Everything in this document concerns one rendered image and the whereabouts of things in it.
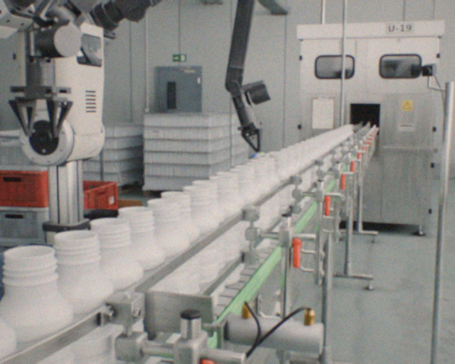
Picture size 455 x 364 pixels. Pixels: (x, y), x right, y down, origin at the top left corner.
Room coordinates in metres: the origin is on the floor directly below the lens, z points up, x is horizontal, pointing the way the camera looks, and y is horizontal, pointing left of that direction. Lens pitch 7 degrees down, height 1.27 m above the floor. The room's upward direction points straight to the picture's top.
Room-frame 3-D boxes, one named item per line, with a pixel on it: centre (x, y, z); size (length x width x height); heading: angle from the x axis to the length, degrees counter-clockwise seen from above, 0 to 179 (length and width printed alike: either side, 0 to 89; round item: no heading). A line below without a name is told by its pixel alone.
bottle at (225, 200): (0.89, 0.01, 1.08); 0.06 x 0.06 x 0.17
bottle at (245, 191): (1.00, -0.02, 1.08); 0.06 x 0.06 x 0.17
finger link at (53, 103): (1.16, 0.35, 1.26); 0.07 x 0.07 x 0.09; 73
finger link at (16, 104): (1.17, 0.39, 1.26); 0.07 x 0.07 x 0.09; 73
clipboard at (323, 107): (5.96, -0.97, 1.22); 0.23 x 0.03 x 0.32; 74
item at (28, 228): (3.74, 1.24, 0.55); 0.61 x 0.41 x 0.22; 172
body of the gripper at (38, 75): (1.17, 0.37, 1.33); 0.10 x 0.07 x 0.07; 73
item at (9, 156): (3.74, 1.24, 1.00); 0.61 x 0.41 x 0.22; 172
